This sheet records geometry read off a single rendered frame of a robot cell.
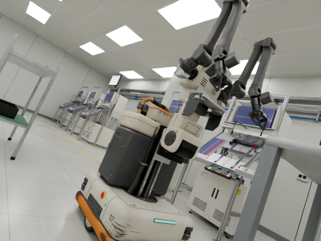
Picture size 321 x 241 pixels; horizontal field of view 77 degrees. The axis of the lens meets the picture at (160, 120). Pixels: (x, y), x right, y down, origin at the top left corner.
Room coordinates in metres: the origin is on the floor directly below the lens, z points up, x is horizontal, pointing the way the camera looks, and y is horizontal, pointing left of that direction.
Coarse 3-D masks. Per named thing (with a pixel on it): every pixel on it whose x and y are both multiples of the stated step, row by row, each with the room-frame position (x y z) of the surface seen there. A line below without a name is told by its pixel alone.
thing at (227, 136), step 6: (222, 132) 2.97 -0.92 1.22; (222, 138) 2.83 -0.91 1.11; (228, 138) 2.79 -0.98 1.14; (228, 144) 2.65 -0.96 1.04; (234, 144) 2.62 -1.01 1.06; (240, 144) 2.58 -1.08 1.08; (264, 144) 2.44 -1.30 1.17; (234, 150) 2.58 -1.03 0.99; (240, 150) 2.47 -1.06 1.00; (246, 150) 2.44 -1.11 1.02; (252, 150) 2.41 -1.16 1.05
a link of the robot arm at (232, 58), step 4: (216, 52) 1.01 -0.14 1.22; (232, 52) 0.96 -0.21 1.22; (216, 56) 1.00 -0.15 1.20; (224, 56) 0.99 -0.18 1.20; (228, 56) 0.97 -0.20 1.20; (232, 56) 0.94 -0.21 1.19; (236, 56) 0.94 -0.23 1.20; (216, 60) 1.01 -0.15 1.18; (220, 60) 1.01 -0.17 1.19; (228, 60) 0.95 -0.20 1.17; (232, 60) 0.94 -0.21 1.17; (236, 60) 0.93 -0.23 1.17; (228, 64) 0.96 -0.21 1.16; (232, 64) 0.95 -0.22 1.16; (236, 64) 0.94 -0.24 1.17; (228, 68) 0.98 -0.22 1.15
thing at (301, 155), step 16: (272, 144) 0.59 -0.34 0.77; (288, 144) 0.56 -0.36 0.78; (304, 144) 0.53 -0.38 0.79; (272, 160) 0.58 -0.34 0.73; (288, 160) 0.70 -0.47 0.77; (304, 160) 0.60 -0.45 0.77; (320, 160) 0.53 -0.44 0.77; (256, 176) 0.60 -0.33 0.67; (272, 176) 0.59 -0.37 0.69; (320, 176) 0.76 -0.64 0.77; (256, 192) 0.59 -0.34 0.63; (320, 192) 0.99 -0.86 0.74; (256, 208) 0.58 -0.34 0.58; (320, 208) 0.98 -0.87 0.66; (240, 224) 0.60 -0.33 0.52; (256, 224) 0.59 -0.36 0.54; (240, 240) 0.59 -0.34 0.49; (304, 240) 1.00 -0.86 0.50
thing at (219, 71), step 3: (216, 69) 0.99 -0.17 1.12; (219, 69) 0.98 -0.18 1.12; (222, 69) 0.97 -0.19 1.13; (216, 72) 0.99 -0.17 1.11; (219, 72) 0.97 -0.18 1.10; (222, 72) 0.93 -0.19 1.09; (225, 72) 0.97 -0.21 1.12; (225, 75) 0.95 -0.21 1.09; (222, 81) 0.97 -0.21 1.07; (222, 84) 1.01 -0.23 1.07; (225, 84) 1.01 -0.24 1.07; (222, 87) 1.02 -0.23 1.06
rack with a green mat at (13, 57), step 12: (12, 48) 2.48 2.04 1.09; (0, 60) 1.78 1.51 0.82; (12, 60) 2.26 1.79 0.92; (24, 60) 1.91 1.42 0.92; (60, 60) 2.05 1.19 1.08; (36, 72) 2.44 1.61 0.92; (48, 72) 2.04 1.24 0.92; (36, 84) 2.73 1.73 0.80; (48, 84) 2.05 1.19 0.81; (24, 108) 2.73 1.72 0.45; (36, 108) 2.04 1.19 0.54; (0, 120) 1.91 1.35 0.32; (12, 120) 1.99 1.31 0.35; (24, 120) 2.34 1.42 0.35; (12, 132) 2.73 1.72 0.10; (24, 132) 2.04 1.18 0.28; (12, 156) 2.05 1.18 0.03
